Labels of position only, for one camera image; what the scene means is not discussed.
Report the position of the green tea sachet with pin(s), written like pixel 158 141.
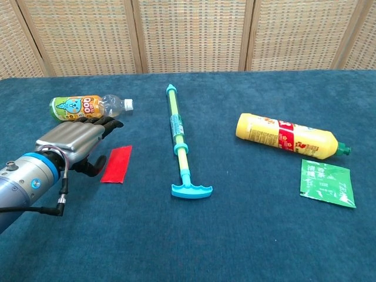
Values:
pixel 324 182

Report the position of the yellow bottle with green cap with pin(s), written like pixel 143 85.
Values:
pixel 286 136

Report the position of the woven rattan folding screen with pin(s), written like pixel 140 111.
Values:
pixel 191 35

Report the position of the orange Qoo drink bottle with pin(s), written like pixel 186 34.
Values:
pixel 77 107

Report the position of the blue tablecloth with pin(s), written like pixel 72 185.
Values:
pixel 205 205

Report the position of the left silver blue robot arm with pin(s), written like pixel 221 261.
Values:
pixel 22 183

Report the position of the blue yellow water pump toy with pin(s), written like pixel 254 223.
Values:
pixel 179 138

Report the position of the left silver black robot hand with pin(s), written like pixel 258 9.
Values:
pixel 70 139

